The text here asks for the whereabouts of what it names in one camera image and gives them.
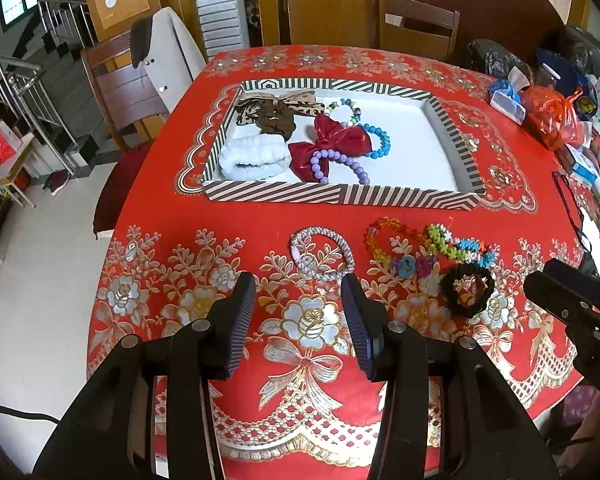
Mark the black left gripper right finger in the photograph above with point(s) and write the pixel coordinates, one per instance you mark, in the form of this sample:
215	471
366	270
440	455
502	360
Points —
486	433

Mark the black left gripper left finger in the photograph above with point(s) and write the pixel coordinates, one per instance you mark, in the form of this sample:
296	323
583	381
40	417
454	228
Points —
108	431

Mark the red satin bow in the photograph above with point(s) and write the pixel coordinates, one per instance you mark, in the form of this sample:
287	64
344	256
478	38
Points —
330	136

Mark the blue white small box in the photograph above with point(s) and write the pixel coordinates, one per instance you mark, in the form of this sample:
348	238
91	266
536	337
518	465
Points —
580	165

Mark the red floral tablecloth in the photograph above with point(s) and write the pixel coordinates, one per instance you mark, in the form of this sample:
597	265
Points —
298	406

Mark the red plastic bag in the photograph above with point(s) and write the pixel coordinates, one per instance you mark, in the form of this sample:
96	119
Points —
551	117

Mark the tissue pack in plastic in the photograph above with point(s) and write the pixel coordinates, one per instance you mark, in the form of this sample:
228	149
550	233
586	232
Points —
504	95

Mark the navy blue cap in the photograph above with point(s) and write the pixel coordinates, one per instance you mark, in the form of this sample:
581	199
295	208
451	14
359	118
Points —
571	78

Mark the black plastic bag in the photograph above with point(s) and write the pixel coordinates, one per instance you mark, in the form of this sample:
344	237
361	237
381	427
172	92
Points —
491	58

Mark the striped white tray box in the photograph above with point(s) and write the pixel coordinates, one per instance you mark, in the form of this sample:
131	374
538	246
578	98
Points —
428	166

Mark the white fluffy scrunchie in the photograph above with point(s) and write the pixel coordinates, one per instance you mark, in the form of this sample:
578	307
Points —
254	158

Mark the dark wooden chair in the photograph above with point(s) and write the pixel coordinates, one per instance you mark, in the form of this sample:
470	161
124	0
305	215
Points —
416	28

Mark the dark brown side chair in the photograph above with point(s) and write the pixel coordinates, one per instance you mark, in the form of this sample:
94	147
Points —
123	95

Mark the leopard print bow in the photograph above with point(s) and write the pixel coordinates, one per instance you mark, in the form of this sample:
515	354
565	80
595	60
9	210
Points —
303	103

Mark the brown scrunchie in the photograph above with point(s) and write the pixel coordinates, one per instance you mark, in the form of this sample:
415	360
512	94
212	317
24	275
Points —
275	117

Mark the metal stair railing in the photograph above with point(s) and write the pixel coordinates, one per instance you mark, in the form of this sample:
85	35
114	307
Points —
44	86

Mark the white jacket on chair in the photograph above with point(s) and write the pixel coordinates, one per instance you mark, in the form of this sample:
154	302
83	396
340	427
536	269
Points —
168	53

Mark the white louvered door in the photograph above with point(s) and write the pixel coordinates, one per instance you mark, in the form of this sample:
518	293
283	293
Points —
223	26

